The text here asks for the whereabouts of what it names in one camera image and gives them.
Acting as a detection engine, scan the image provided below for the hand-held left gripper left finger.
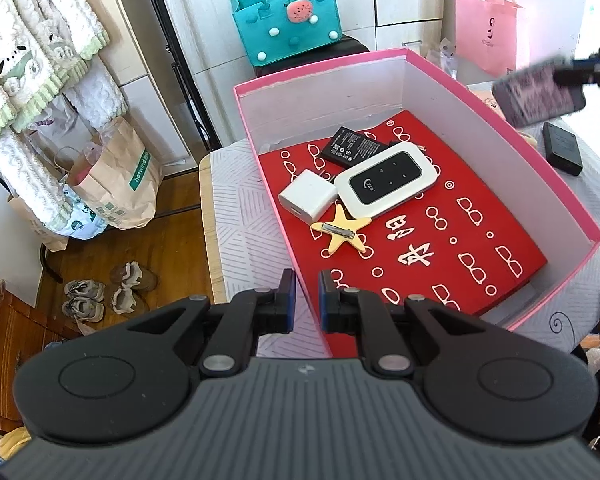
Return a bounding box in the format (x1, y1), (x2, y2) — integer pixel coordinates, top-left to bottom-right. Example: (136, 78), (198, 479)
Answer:
(127, 269), (297, 378)

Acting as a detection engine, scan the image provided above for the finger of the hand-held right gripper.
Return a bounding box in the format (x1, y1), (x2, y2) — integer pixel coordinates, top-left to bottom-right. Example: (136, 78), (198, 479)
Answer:
(552, 46), (600, 101)

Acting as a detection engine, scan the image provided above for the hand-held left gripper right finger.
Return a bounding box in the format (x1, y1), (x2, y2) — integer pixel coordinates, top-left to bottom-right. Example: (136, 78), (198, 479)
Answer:
(319, 269), (486, 378)

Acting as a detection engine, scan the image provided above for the grey labelled pocket device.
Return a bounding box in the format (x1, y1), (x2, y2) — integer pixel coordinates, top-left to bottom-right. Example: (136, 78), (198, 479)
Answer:
(492, 56), (587, 129)

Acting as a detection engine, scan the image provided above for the yellow star hair clip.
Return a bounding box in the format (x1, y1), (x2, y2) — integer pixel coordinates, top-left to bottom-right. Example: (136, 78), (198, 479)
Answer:
(310, 203), (373, 257)

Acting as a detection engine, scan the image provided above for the white charger cube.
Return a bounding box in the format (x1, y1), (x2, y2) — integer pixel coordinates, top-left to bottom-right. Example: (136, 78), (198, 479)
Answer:
(278, 169), (339, 226)

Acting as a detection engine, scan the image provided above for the white pocket router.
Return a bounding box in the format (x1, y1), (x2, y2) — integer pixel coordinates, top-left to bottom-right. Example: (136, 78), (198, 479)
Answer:
(334, 141), (437, 219)

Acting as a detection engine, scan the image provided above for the black battery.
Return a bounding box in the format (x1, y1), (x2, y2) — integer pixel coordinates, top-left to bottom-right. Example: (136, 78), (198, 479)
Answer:
(321, 126), (395, 169)

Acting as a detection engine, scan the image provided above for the pink cardboard shoe box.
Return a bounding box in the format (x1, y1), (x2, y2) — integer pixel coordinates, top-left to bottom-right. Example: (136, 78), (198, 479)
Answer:
(232, 48), (600, 359)

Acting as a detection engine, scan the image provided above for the black charger block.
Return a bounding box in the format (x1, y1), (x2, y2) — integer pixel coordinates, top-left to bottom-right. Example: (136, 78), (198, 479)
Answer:
(542, 121), (584, 177)

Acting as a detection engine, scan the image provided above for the pink paper shopping bag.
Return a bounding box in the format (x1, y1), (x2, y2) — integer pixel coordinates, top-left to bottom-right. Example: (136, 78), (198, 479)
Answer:
(454, 0), (531, 77)

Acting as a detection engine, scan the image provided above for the red box with white print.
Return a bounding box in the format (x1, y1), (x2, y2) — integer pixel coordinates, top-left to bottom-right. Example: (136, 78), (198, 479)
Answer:
(258, 109), (548, 359)

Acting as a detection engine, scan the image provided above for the small clear plastic bag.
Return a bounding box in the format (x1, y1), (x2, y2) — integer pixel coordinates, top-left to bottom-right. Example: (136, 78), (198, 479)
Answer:
(436, 39), (458, 80)

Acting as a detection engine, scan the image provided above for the brown fleece slipper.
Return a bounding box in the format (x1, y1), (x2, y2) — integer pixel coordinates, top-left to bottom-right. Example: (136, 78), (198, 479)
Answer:
(111, 285), (141, 316)
(110, 261), (158, 291)

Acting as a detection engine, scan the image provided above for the brown paper bag green print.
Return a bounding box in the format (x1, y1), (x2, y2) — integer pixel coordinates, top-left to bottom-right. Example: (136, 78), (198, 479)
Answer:
(66, 116), (163, 231)

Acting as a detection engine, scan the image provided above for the white green plastic bag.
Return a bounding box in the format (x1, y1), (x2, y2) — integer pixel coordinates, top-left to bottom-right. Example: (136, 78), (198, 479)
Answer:
(60, 182), (110, 239)

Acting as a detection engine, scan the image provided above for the black suitcase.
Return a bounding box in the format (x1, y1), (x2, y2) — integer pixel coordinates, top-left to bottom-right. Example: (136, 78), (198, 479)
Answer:
(252, 35), (371, 81)

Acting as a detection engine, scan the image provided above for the plain brown paper bag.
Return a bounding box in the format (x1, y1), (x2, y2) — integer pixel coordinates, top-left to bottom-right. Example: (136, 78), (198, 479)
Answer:
(7, 192), (71, 253)

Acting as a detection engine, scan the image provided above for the teal felt handbag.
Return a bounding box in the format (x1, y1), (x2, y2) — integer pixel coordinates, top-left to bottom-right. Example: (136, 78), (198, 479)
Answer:
(231, 0), (342, 67)

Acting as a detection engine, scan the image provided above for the wooden nightstand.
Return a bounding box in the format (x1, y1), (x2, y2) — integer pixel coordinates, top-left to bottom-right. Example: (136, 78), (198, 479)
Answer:
(0, 285), (81, 433)

